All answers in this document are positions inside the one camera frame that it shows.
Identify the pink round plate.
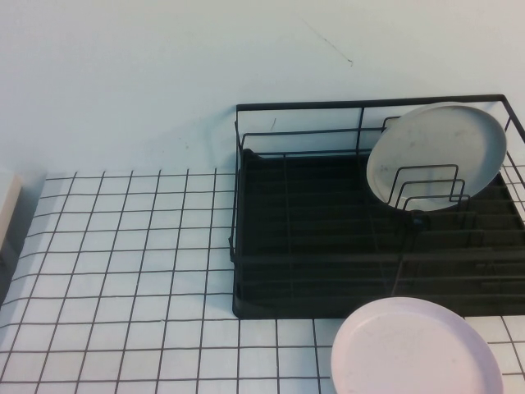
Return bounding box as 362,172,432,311
331,296,504,394

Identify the black wire dish rack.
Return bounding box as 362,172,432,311
227,93,525,320

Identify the white grid pattern tablecloth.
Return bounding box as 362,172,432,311
0,167,525,394

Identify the grey round plate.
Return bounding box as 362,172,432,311
365,102,509,215

